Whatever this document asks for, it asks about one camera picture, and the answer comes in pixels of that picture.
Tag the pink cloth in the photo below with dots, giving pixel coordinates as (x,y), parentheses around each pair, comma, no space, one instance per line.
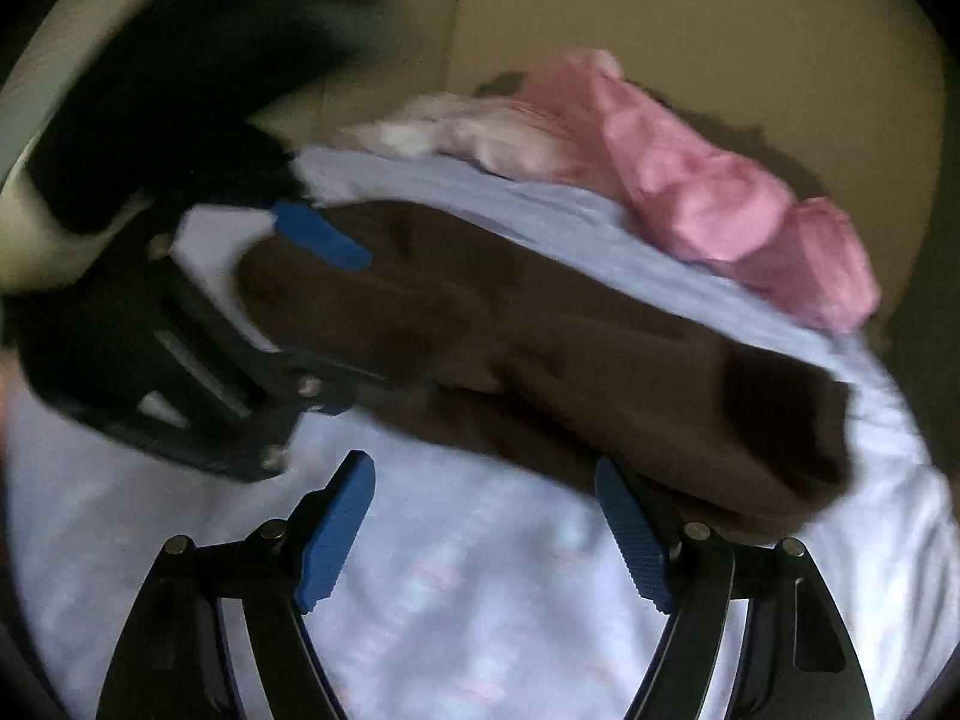
(690,187)

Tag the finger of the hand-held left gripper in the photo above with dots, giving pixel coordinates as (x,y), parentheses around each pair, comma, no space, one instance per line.
(322,238)
(330,386)

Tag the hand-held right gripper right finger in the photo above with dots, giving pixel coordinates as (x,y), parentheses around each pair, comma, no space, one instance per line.
(634,540)

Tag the light blue bed sheet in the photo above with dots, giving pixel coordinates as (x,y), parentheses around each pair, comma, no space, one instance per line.
(465,615)

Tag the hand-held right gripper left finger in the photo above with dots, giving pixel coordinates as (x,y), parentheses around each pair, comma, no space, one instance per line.
(336,532)

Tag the pale white cloth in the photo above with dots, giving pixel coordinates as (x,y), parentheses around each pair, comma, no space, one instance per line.
(465,131)

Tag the brown pants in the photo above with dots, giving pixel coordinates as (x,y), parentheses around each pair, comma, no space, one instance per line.
(525,360)

